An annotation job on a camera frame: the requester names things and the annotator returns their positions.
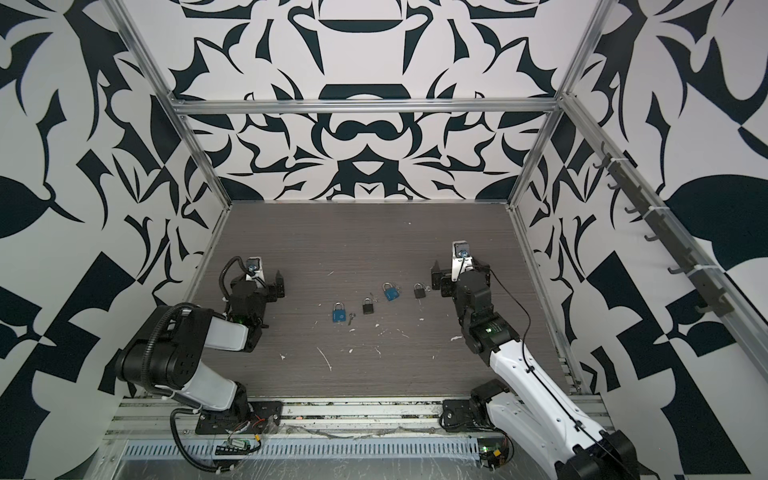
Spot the small black padlock locked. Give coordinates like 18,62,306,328
413,282,427,299

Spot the blue padlock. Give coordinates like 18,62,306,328
332,302,347,323
382,282,400,301

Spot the black padlock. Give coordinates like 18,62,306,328
362,297,375,315

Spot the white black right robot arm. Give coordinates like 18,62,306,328
430,257,641,479

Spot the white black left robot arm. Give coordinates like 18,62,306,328
115,273,285,435

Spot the left green circuit board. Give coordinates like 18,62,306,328
215,436,262,456

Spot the green circuit board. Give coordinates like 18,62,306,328
478,438,515,470
215,436,262,456

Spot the right green circuit board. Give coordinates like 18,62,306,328
478,438,515,470

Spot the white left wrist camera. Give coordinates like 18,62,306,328
244,256,266,285

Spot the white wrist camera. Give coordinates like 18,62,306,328
451,240,474,282
244,256,266,285

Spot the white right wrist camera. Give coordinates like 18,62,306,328
451,240,474,282

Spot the white slotted cable duct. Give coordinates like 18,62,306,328
122,436,481,462

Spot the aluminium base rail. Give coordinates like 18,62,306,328
107,397,613,439

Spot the grey wall hook rail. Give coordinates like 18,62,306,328
595,152,736,318

